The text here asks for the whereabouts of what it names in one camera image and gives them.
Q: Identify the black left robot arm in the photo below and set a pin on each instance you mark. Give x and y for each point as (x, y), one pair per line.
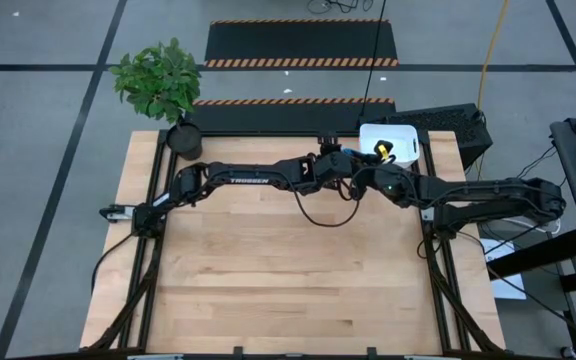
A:
(248, 177)

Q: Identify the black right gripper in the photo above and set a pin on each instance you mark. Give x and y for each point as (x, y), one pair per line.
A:
(393, 182)

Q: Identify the black hazard-striped floor ramp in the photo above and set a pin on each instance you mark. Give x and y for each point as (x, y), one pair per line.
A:
(288, 117)
(298, 42)

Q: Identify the white plastic basket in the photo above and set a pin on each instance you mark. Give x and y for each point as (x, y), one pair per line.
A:
(393, 137)

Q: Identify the white paper sheet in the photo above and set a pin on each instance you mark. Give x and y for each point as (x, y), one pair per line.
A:
(505, 290)

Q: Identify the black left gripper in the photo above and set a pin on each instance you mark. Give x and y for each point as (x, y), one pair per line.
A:
(335, 167)

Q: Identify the black aluminium table frame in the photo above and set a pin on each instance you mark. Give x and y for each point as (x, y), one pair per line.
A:
(149, 280)

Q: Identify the black plant pot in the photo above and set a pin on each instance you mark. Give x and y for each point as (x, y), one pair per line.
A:
(185, 142)

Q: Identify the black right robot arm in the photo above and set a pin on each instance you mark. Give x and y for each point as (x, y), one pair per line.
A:
(493, 197)

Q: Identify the green leafy potted tree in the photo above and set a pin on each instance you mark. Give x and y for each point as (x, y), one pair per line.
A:
(160, 82)

